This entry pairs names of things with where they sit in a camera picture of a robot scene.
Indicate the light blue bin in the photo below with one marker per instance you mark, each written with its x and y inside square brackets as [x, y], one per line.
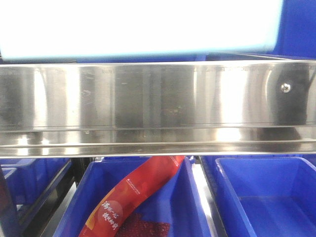
[46, 29]

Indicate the red snack bag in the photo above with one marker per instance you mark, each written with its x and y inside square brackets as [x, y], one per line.
[130, 192]

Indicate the blue crate with bag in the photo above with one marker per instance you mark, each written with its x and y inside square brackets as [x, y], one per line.
[174, 210]

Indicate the empty blue crate right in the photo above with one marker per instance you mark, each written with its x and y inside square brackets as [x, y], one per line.
[271, 197]

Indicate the blue crate lower left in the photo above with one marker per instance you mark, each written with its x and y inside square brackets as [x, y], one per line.
[27, 178]

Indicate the dark blue crate upper right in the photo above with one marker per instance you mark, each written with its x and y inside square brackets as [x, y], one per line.
[296, 36]

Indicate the stainless steel shelf rail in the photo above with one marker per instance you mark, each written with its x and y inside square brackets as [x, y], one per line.
[181, 108]

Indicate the shelf rail screw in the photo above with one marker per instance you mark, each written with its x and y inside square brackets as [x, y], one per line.
[285, 88]

